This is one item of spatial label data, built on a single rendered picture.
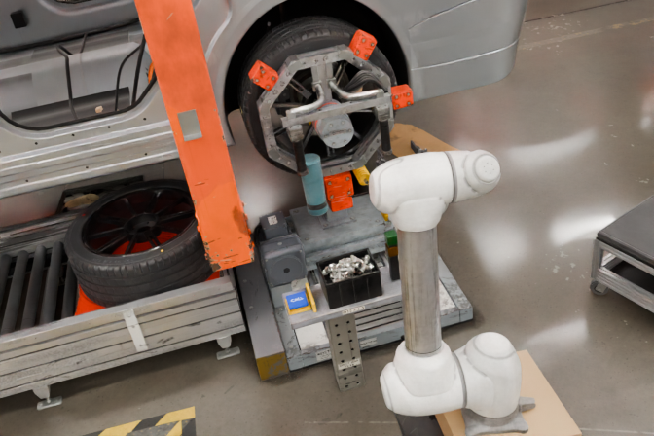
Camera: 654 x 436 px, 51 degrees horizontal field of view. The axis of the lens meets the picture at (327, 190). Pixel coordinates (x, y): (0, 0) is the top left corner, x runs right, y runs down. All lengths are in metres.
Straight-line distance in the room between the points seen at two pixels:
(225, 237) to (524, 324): 1.29
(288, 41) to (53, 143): 1.02
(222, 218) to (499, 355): 1.09
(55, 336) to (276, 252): 0.91
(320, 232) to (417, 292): 1.45
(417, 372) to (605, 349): 1.21
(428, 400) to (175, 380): 1.36
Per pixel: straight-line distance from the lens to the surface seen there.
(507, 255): 3.36
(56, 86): 3.68
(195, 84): 2.26
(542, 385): 2.29
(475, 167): 1.68
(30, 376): 3.05
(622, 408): 2.79
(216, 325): 2.91
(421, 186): 1.66
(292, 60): 2.68
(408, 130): 4.38
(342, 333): 2.58
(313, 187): 2.79
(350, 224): 3.23
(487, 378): 1.99
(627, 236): 2.97
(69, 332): 2.89
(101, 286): 2.96
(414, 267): 1.78
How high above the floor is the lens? 2.13
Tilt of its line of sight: 33 degrees down
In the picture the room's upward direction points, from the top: 9 degrees counter-clockwise
